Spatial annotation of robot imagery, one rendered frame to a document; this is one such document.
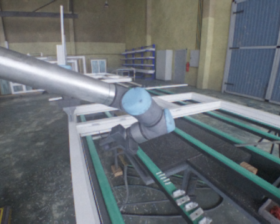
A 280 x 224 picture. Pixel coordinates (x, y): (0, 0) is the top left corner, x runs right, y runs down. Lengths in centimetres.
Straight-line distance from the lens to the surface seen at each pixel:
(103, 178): 64
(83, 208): 47
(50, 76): 48
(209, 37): 824
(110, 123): 99
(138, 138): 58
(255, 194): 108
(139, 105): 44
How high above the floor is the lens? 130
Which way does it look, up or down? 19 degrees down
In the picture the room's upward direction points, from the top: straight up
